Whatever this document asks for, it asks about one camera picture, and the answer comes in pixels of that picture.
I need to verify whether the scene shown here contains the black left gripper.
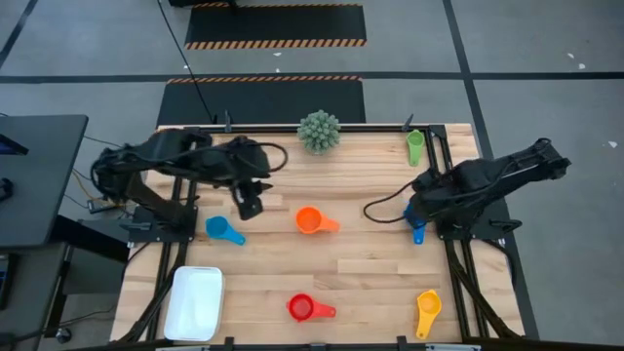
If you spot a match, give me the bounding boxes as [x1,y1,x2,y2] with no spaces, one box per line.
[228,175,275,202]

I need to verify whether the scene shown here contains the orange measuring cup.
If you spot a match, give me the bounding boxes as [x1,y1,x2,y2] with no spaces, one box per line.
[294,206,341,235]

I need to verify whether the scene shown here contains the green measuring cup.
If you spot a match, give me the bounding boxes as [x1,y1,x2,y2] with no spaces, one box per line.
[406,129,426,168]

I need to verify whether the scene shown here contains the teal measuring cup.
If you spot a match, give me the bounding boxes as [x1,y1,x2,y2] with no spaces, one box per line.
[204,214,248,247]

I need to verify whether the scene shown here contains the yellow measuring cup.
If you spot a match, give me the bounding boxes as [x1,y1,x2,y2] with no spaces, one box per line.
[414,289,444,341]

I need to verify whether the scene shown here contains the white plastic basket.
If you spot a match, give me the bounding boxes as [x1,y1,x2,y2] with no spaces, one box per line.
[163,265,226,342]

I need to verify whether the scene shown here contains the green succulent in white pot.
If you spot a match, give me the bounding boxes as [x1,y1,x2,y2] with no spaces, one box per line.
[296,109,342,157]

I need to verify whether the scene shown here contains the black mat with hazard stripes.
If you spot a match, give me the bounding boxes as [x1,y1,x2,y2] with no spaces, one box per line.
[155,75,367,129]
[183,2,368,51]

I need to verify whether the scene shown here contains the black equipment stand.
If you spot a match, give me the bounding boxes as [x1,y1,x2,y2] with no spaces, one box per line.
[48,214,131,338]

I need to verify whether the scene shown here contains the dark grey desk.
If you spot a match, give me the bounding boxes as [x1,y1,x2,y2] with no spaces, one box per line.
[0,114,90,251]

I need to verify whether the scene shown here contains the black tablet device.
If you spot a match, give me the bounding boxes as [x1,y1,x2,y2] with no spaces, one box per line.
[0,134,29,157]

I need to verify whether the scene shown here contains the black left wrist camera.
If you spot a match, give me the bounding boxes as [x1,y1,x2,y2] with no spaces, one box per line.
[236,192,265,221]

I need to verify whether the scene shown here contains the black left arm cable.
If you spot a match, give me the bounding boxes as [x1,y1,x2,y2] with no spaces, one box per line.
[209,138,290,175]

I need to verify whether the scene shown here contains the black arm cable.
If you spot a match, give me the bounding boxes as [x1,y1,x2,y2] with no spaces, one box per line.
[363,182,425,224]
[209,138,290,175]

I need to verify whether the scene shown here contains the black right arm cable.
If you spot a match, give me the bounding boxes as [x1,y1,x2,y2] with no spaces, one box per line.
[363,182,425,224]

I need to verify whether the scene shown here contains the black aluminium table frame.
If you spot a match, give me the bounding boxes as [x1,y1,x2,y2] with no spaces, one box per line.
[114,122,540,351]

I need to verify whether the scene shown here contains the black floor cable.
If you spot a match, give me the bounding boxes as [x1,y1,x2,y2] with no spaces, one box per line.
[155,0,219,124]

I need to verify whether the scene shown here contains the loose yellow and black wires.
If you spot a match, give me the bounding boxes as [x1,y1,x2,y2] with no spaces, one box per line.
[62,135,153,215]

